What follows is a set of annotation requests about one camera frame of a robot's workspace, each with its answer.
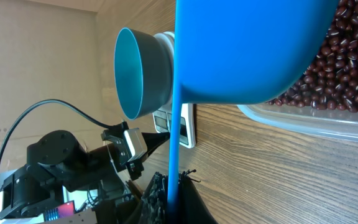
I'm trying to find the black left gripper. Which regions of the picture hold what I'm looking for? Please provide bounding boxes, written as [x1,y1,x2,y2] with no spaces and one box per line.
[101,121,170,180]

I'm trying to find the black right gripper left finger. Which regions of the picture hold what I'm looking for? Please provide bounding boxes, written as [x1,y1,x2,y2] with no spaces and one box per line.
[139,172,168,224]

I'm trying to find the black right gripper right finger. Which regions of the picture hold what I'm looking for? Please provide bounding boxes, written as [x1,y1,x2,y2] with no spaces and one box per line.
[177,169,217,224]

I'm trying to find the blue measuring scoop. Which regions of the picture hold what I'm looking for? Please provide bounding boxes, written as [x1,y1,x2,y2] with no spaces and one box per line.
[167,0,338,223]

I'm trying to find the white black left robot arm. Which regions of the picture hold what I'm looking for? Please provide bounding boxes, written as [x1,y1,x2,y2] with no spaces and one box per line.
[0,122,170,220]

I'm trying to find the white digital kitchen scale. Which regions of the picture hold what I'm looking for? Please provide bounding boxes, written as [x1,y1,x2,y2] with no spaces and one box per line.
[152,31,196,149]

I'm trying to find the teal plastic bowl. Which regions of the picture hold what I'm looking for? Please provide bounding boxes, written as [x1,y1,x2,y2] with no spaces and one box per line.
[114,27,173,119]

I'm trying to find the clear plastic container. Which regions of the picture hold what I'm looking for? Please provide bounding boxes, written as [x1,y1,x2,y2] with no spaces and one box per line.
[237,103,358,142]

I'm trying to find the red adzuki beans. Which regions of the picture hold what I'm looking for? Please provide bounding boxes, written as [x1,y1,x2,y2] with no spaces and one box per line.
[268,0,358,113]

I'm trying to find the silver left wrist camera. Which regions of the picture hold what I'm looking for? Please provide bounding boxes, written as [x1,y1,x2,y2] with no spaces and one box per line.
[124,128,147,162]

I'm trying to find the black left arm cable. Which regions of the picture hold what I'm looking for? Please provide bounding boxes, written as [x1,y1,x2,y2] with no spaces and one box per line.
[0,98,117,215]

